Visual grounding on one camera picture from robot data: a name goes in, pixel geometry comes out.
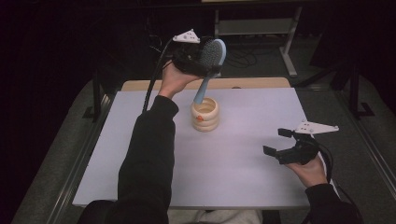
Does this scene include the black floor stand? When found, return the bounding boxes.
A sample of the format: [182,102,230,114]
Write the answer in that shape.
[81,70,106,123]
[330,62,376,119]

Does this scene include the person's left hand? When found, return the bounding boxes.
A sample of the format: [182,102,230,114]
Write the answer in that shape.
[158,60,201,100]

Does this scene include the grey metal shelf stand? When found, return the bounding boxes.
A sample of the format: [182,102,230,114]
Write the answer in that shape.
[214,6,304,78]

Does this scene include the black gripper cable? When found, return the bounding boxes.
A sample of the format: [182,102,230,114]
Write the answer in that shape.
[141,37,174,114]
[316,143,365,218]

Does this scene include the person's right hand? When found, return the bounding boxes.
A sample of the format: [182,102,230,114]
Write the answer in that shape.
[284,153,329,189]

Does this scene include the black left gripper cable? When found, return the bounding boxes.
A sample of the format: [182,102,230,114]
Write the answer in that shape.
[141,37,174,114]

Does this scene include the black floor cables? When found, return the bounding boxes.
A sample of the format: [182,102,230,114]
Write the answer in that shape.
[226,46,260,69]

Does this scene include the cream ringed duck holder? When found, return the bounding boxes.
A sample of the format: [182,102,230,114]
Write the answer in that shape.
[191,97,220,133]

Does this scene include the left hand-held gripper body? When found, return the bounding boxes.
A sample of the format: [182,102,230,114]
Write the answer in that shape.
[171,28,209,77]

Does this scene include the light blue hairbrush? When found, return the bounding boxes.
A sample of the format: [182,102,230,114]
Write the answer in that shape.
[192,38,227,105]

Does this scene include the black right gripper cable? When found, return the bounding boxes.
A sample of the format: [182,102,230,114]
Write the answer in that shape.
[316,143,365,218]

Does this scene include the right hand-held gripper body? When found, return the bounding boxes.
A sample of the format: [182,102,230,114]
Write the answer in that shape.
[275,120,340,166]

